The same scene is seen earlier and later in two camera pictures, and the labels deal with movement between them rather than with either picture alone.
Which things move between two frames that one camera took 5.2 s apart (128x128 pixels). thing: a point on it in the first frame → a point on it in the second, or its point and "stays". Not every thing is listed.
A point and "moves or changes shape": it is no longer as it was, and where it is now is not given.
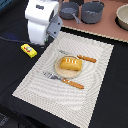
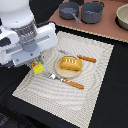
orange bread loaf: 71,64 stays
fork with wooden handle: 67,81 stays
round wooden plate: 66,73 stays
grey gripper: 55,26 → 26,50
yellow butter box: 26,48 moves or changes shape
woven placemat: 76,104 stays
